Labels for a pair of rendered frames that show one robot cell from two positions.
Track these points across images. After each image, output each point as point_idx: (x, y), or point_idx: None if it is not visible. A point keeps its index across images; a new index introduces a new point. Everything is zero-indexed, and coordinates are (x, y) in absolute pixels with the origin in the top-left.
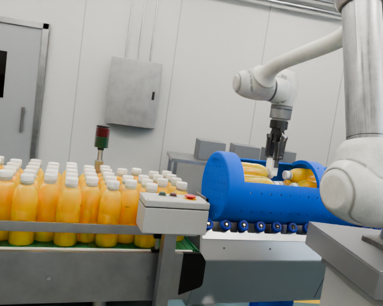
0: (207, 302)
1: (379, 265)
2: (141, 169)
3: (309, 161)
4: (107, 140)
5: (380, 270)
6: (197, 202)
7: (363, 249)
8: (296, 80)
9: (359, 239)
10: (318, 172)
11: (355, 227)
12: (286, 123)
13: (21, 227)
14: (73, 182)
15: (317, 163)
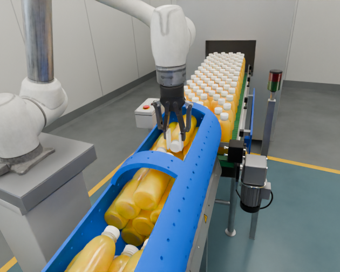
0: None
1: (41, 135)
2: (225, 105)
3: (153, 156)
4: (270, 83)
5: (40, 132)
6: (138, 108)
7: (51, 141)
8: (150, 25)
9: (56, 149)
10: (127, 159)
11: (63, 163)
12: (160, 87)
13: None
14: None
15: (141, 160)
